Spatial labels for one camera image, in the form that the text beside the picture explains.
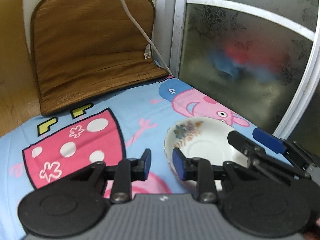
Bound white cable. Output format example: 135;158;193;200
107;0;174;77

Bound white floral plate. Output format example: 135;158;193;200
164;116;247;193

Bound brown seat cushion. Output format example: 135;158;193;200
30;0;168;115

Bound frosted glass sliding door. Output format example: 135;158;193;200
170;0;319;138

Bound Peppa Pig blue tablecloth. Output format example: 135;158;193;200
0;74;293;240

